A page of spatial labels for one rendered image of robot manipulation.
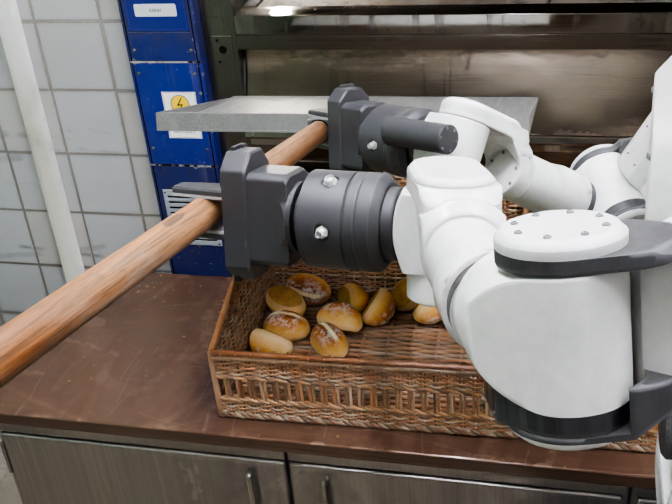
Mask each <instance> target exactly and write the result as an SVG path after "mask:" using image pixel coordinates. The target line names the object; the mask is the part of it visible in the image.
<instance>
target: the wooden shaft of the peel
mask: <svg viewBox="0 0 672 504"><path fill-rule="evenodd" d="M327 139H328V126H327V125H326V124H325V123H324V122H322V121H315V122H313V123H311V124H310V125H308V126H306V127H305V128H303V129H302V130H300V131H299V132H297V133H296V134H294V135H293V136H291V137H290V138H288V139H287V140H285V141H284V142H282V143H281V144H279V145H277V146H276V147H274V148H273V149H271V150H270V151H268V152H267V153H265V156H266V157H267V159H268V161H269V165H279V166H293V165H294V164H296V163H297V162H298V161H300V160H301V159H302V158H304V157H305V156H306V155H307V154H309V153H310V152H311V151H313V150H314V149H315V148H317V147H318V146H319V145H321V144H322V143H323V142H325V141H326V140H327ZM222 219H223V214H222V200H211V199H203V198H197V199H195V200H193V201H192V202H190V203H189V204H187V205H186V206H184V207H183V208H181V209H180V210H178V211H177V212H175V213H174V214H172V215H171V216H169V217H168V218H166V219H164V220H163V221H161V222H160V223H158V224H157V225H155V226H154V227H152V228H151V229H149V230H148V231H146V232H145V233H143V234H142V235H140V236H139V237H137V238H135V239H134V240H132V241H131V242H129V243H128V244H126V245H125V246H123V247H122V248H120V249H119V250H117V251H116V252H114V253H113V254H111V255H110V256H108V257H106V258H105V259H103V260H102V261H100V262H99V263H97V264H96V265H94V266H93V267H91V268H90V269H88V270H87V271H85V272H84V273H82V274H81V275H79V276H77V277H76V278H74V279H73V280H71V281H70V282H68V283H67V284H65V285H64V286H62V287H61V288H59V289H58V290H56V291H55V292H53V293H52V294H50V295H48V296H47V297H45V298H44V299H42V300H41V301H39V302H38V303H36V304H35V305H33V306H32V307H30V308H29V309H27V310H26V311H24V312H23V313H21V314H19V315H18V316H16V317H15V318H13V319H12V320H10V321H9V322H7V323H6V324H4V325H3V326H1V327H0V388H2V387H3V386H4V385H6V384H7V383H8V382H10V381H11V380H12V379H14V378H15V377H16V376H17V375H19V374H20V373H21V372H23V371H24V370H25V369H27V368H28V367H29V366H31V365H32V364H33V363H35V362H36V361H37V360H38V359H40V358H41V357H42V356H44V355H45V354H46V353H48V352H49V351H50V350H52V349H53V348H54V347H56V346H57V345H58V344H59V343H61V342H62V341H63V340H65V339H66V338H67V337H69V336H70V335H71V334H73V333H74V332H75V331H77V330H78V329H79V328H80V327H82V326H83V325H84V324H86V323H87V322H88V321H90V320H91V319H92V318H94V317H95V316H96V315H98V314H99V313H100V312H101V311H103V310H104V309H105V308H107V307H108V306H109V305H111V304H112V303H113V302H115V301H116V300H117V299H119V298H120V297H121V296H122V295H124V294H125V293H126V292H128V291H129V290H130V289H132V288H133V287H134V286H136V285H137V284H138V283H140V282H141V281H142V280H143V279H145V278H146V277H147V276H149V275H150V274H151V273H153V272H154V271H155V270H157V269H158V268H159V267H161V266H162V265H163V264H164V263H166V262H167V261H168V260H170V259H171V258H172V257H174V256H175V255H176V254H178V253H179V252H180V251H182V250H183V249H184V248H185V247H187V246H188V245H189V244H191V243H192V242H193V241H195V240H196V239H197V238H199V237H200V236H201V235H203V234H204V233H205V232H206V231H208V230H209V229H210V228H212V227H213V226H214V225H216V224H217V223H218V222H220V221H221V220H222Z"/></svg>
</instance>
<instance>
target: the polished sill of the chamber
mask: <svg viewBox="0 0 672 504"><path fill-rule="evenodd" d="M234 22H235V29H236V35H350V34H597V33H672V2H646V3H556V4H467V5H377V6H288V7H242V8H241V9H240V10H239V11H238V12H237V13H236V14H235V15H234Z"/></svg>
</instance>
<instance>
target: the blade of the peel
mask: <svg viewBox="0 0 672 504"><path fill-rule="evenodd" d="M329 97H330V96H233V97H231V98H226V99H221V100H216V101H211V102H206V103H201V104H196V105H191V106H186V107H181V108H176V109H171V110H166V111H161V112H156V124H157V131H205V132H279V133H297V132H299V131H300V130H302V129H303V128H305V127H306V126H307V120H308V119H310V118H311V116H308V111H309V110H310V109H316V108H323V109H327V100H328V98H329ZM368 97H369V101H377V102H384V103H386V104H393V105H401V106H409V107H417V108H425V109H430V110H432V111H434V112H436V113H439V110H440V106H441V103H442V101H443V100H444V99H446V98H448V97H399V96H368ZM460 98H465V99H469V100H472V101H476V102H478V103H481V104H483V105H485V106H487V107H489V108H492V109H494V110H496V111H498V112H500V113H502V114H504V115H506V116H508V117H510V118H513V119H515V120H516V121H518V122H519V124H520V126H521V128H523V129H525V130H527V131H528V134H530V130H531V126H532V122H533V118H534V114H535V110H536V106H537V102H538V97H460Z"/></svg>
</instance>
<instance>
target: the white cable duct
mask: <svg viewBox="0 0 672 504"><path fill-rule="evenodd" d="M0 36H1V40H2V43H3V47H4V51H5V54H6V58H7V62H8V66H9V69H10V73H11V77H12V81H13V84H14V88H15V92H16V95H17V99H18V103H19V107H20V110H21V114H22V118H23V122H24V125H25V129H26V133H27V136H28V140H29V144H30V148H31V151H32V155H33V159H34V163H35V166H36V170H37V174H38V177H39V181H40V185H41V189H42V192H43V196H44V200H45V204H46V207H47V211H48V215H49V218H50V222H51V226H52V230H53V233H54V237H55V241H56V245H57V248H58V252H59V256H60V259H61V263H62V267H63V271H64V274H65V278H66V282H67V283H68V282H70V281H71V280H73V279H74V278H76V277H77V276H79V275H81V274H82V273H84V272H85V269H84V265H83V262H82V258H81V254H80V250H79V246H78V242H77V238H76V234H75V230H74V226H73V222H72V218H71V214H70V211H69V207H68V203H67V199H66V195H65V191H64V187H63V183H62V179H61V175H60V171H59V167H58V163H57V160H56V156H55V152H54V148H53V144H52V140H51V136H50V132H49V128H48V124H47V120H46V116H45V112H44V109H43V105H42V101H41V97H40V93H39V89H38V85H37V81H36V77H35V73H34V69H33V65H32V61H31V58H30V54H29V50H28V46H27V42H26V38H25V34H24V30H23V26H22V22H21V18H20V14H19V10H18V7H17V3H16V0H0Z"/></svg>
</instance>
